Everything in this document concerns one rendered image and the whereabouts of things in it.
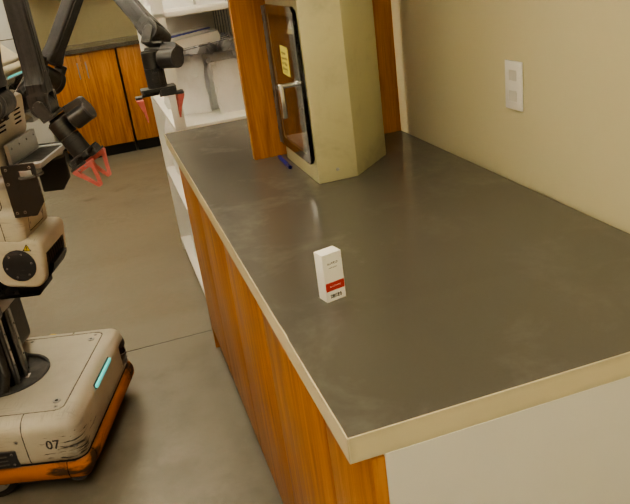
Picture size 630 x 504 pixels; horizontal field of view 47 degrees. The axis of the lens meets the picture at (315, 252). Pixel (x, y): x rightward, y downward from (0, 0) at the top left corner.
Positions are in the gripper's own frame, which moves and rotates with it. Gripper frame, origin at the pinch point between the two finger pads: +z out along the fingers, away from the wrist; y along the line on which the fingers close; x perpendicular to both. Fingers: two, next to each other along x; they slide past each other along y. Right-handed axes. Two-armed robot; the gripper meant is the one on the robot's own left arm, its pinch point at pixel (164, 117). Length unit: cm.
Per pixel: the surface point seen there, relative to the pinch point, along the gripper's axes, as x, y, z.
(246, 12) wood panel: -9.0, 28.3, -26.4
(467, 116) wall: -47, 76, 7
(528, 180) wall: -76, 76, 18
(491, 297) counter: -125, 38, 18
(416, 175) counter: -55, 56, 17
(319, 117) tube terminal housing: -46, 35, 0
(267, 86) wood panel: -8.7, 31.1, -4.8
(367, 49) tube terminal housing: -36, 54, -14
